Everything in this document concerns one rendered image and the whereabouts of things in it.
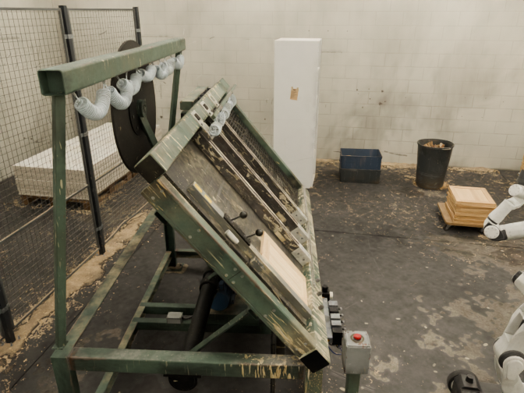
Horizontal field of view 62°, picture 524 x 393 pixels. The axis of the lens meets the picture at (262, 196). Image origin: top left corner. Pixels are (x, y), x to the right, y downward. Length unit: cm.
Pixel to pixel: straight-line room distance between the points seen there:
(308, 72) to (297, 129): 78
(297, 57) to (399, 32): 199
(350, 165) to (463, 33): 259
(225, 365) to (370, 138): 589
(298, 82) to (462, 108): 289
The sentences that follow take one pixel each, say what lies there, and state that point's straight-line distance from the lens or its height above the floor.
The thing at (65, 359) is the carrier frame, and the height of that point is 78.
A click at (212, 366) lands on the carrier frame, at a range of 237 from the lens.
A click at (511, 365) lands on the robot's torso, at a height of 62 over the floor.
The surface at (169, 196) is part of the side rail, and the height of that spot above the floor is 169.
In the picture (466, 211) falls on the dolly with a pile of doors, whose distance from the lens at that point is 556.
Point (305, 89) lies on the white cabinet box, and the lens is 614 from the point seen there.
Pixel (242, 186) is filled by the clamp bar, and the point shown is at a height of 143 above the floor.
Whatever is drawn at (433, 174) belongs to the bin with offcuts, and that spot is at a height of 24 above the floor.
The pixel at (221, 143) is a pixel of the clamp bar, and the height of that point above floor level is 161.
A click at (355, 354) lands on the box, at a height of 88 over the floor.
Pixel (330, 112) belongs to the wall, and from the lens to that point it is 761.
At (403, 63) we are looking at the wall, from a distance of 752.
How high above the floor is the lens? 240
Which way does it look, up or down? 23 degrees down
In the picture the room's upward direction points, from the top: straight up
